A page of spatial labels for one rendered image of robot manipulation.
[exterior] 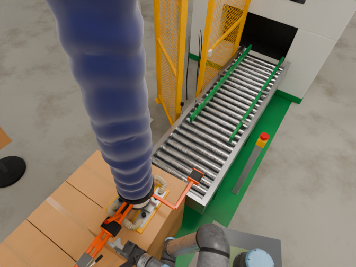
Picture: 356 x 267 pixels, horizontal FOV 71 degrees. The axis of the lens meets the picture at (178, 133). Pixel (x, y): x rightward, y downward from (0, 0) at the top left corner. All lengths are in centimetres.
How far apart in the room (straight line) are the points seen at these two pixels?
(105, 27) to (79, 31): 6
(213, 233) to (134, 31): 76
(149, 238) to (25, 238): 105
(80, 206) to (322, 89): 377
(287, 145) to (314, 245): 120
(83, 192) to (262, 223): 179
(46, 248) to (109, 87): 169
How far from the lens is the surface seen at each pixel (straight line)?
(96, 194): 229
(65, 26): 69
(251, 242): 196
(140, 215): 171
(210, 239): 102
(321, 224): 313
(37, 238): 232
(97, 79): 74
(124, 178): 125
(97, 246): 157
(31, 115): 387
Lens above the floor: 257
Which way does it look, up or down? 53 degrees down
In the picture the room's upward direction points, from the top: 4 degrees clockwise
